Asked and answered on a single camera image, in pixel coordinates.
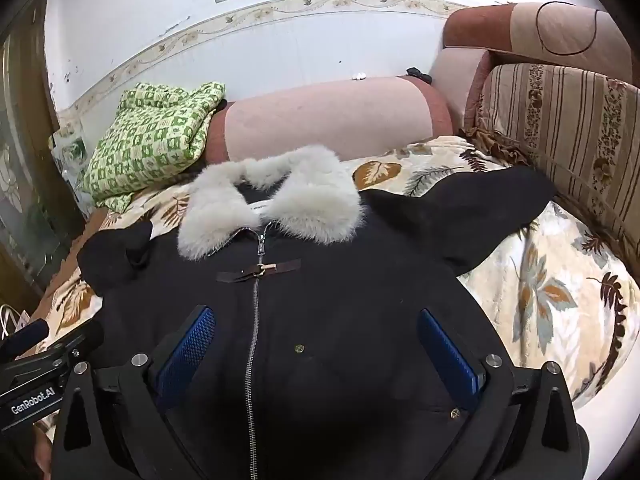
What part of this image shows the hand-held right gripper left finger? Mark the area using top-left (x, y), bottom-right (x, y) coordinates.
top-left (51, 305), bottom-right (218, 480)

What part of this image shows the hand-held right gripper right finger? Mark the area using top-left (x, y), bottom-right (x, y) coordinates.
top-left (417, 308), bottom-right (589, 480)

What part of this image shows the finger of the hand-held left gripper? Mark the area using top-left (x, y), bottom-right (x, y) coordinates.
top-left (0, 320), bottom-right (50, 357)
top-left (49, 319), bottom-right (105, 362)

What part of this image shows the black coat with fur collar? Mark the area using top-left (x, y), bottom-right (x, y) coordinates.
top-left (77, 145), bottom-right (557, 480)

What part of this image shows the leaf print blanket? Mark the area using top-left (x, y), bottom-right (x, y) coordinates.
top-left (30, 135), bottom-right (640, 433)

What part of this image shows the glass cabinet door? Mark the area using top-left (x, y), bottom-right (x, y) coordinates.
top-left (0, 25), bottom-right (87, 291)

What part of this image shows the clear printed plastic bag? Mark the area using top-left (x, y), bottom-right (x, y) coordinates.
top-left (49, 127), bottom-right (90, 196)

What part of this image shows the green checkered pillow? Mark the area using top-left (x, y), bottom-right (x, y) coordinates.
top-left (79, 81), bottom-right (227, 212)

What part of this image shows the striped floral cushion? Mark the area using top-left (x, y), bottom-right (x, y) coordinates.
top-left (465, 62), bottom-right (640, 261)

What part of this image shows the white bag with handles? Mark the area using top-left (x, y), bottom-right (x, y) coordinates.
top-left (0, 304), bottom-right (32, 342)

